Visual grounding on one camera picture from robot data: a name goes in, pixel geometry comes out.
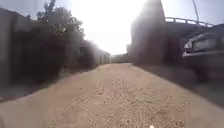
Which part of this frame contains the grey concrete wall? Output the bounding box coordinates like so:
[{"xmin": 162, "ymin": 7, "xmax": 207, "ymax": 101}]
[{"xmin": 0, "ymin": 7, "xmax": 112, "ymax": 88}]

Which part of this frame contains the thin pole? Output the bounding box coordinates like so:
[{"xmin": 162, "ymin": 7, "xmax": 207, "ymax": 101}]
[{"xmin": 191, "ymin": 0, "xmax": 200, "ymax": 23}]

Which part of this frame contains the brown dirt road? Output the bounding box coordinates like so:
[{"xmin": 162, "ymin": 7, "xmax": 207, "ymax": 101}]
[{"xmin": 0, "ymin": 62, "xmax": 224, "ymax": 128}]

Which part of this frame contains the pale railing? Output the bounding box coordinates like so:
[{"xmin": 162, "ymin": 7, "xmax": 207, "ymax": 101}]
[{"xmin": 164, "ymin": 16, "xmax": 215, "ymax": 29}]

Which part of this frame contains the tall dark building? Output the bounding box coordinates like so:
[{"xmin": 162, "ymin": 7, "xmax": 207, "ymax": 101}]
[{"xmin": 125, "ymin": 0, "xmax": 224, "ymax": 68}]

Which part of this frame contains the pale low wall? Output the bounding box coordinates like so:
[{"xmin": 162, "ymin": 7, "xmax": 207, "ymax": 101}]
[{"xmin": 110, "ymin": 53, "xmax": 130, "ymax": 64}]

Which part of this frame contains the dark parked vehicle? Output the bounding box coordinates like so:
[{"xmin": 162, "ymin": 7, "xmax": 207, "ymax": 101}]
[{"xmin": 181, "ymin": 23, "xmax": 224, "ymax": 83}]

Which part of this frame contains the dark leafy tree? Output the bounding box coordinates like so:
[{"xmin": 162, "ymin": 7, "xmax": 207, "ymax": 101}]
[{"xmin": 35, "ymin": 0, "xmax": 98, "ymax": 73}]

